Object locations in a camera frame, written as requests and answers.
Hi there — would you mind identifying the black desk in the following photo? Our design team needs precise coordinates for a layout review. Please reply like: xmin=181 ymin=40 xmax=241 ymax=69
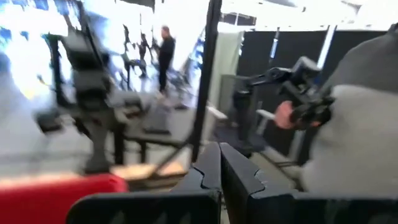
xmin=105 ymin=90 xmax=195 ymax=147

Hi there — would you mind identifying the grey office chair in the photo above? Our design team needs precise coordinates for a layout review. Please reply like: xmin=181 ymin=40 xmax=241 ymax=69
xmin=206 ymin=74 xmax=277 ymax=153

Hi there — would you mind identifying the person's right hand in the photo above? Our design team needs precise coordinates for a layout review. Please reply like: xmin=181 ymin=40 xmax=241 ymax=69
xmin=274 ymin=100 xmax=322 ymax=131

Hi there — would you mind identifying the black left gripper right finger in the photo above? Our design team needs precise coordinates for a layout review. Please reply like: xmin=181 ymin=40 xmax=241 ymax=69
xmin=219 ymin=142 xmax=398 ymax=224

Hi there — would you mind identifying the person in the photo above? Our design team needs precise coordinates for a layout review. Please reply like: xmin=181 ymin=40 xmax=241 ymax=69
xmin=153 ymin=25 xmax=176 ymax=95
xmin=298 ymin=22 xmax=398 ymax=197

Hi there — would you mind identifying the red plastic bin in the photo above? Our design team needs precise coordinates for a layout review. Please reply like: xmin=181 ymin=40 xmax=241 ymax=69
xmin=0 ymin=172 xmax=129 ymax=224

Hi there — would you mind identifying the black column stand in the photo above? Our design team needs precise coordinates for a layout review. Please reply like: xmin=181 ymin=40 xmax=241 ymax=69
xmin=45 ymin=33 xmax=68 ymax=108

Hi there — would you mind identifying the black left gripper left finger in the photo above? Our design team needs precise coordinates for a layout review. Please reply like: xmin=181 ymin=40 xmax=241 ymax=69
xmin=65 ymin=141 xmax=222 ymax=224

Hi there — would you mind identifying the black aluminium side frame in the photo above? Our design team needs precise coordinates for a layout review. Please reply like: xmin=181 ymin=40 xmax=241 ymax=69
xmin=155 ymin=0 xmax=223 ymax=172

